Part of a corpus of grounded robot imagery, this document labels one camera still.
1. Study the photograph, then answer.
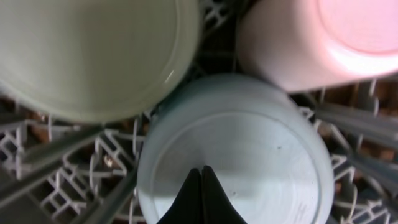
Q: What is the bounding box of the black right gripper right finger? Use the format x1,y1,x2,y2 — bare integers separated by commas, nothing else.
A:
201,166,246,224

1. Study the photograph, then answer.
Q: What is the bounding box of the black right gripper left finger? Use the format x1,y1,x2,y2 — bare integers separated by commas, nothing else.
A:
157,169,203,224

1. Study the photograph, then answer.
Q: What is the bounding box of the light blue white bowl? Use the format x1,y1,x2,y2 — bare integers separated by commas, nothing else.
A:
137,74,334,223

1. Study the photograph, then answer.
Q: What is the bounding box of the mint green bowl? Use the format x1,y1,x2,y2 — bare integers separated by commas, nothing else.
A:
1,0,201,123

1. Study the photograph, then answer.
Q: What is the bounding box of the pink cup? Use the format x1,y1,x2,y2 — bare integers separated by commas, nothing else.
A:
236,0,397,93

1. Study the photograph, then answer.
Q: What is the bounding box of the grey dishwasher rack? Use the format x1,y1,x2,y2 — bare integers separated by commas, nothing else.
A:
0,0,398,224

